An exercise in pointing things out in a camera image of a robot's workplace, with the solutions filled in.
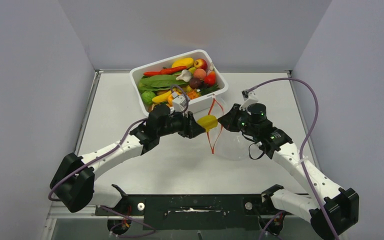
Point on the green custard apple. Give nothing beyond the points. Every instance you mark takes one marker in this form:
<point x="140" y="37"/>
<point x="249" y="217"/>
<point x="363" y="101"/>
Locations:
<point x="147" y="97"/>

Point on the yellow green starfruit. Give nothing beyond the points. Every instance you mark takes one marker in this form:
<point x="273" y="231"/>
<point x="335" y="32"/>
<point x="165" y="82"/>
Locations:
<point x="208" y="122"/>

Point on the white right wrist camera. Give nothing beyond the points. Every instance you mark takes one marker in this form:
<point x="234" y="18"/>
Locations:
<point x="249" y="98"/>

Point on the yellow mango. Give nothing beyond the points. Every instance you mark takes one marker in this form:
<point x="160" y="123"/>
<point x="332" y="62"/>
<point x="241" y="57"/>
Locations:
<point x="187" y="62"/>

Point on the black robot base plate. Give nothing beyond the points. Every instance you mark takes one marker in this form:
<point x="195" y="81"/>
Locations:
<point x="195" y="212"/>

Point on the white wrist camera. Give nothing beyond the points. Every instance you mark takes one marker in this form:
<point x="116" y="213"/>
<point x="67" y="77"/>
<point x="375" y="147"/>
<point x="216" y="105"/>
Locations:
<point x="249" y="98"/>
<point x="179" y="102"/>

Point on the red chili pepper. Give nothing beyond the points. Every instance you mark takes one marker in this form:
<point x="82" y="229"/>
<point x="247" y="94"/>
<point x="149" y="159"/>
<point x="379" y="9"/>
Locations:
<point x="165" y="71"/>

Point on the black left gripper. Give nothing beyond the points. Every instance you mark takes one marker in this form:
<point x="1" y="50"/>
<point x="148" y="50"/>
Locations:
<point x="190" y="128"/>

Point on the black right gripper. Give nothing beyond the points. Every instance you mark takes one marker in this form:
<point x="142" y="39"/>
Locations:
<point x="228" y="121"/>

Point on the clear zip top bag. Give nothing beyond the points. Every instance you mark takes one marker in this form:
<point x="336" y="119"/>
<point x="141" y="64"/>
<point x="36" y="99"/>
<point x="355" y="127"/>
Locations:
<point x="224" y="144"/>

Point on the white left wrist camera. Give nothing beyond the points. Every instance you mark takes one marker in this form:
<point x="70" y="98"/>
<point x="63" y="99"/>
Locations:
<point x="179" y="102"/>

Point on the yellow banana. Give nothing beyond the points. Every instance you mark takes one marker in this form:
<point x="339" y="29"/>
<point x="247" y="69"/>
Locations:
<point x="162" y="97"/>

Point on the orange fried food piece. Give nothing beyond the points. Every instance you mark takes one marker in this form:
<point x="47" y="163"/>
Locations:
<point x="194" y="94"/>

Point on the pink peach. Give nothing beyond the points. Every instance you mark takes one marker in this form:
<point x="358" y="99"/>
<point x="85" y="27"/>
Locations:
<point x="200" y="74"/>

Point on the red tomato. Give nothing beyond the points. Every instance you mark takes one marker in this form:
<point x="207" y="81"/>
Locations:
<point x="211" y="79"/>

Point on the green leaf vegetable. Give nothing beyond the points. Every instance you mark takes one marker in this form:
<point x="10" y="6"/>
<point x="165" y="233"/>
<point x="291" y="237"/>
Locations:
<point x="158" y="83"/>

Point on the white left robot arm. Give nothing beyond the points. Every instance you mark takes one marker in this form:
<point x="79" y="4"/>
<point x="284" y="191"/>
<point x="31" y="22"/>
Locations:
<point x="73" y="183"/>

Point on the dark purple passionfruit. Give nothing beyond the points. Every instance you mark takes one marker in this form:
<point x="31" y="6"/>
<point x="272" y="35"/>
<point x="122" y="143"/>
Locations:
<point x="195" y="83"/>

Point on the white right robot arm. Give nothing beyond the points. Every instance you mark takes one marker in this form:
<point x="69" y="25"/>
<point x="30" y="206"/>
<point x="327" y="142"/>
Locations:
<point x="330" y="209"/>

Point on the red apple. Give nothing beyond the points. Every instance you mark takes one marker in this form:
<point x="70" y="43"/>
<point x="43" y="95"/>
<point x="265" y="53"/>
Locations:
<point x="200" y="64"/>

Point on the white plastic bin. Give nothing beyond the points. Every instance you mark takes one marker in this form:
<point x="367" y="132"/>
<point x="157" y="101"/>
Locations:
<point x="193" y="71"/>

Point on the white garlic bulb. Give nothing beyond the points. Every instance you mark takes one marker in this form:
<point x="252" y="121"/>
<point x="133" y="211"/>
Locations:
<point x="185" y="76"/>

